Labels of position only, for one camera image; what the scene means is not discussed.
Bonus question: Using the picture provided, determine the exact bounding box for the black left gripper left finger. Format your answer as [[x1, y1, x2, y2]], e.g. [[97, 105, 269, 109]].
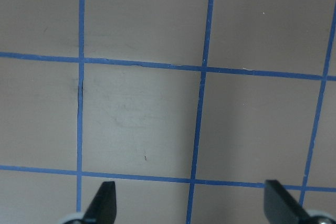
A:
[[81, 182, 116, 224]]

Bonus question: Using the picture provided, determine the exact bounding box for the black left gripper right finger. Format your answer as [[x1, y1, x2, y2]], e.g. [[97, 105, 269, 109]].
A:
[[263, 180, 310, 224]]

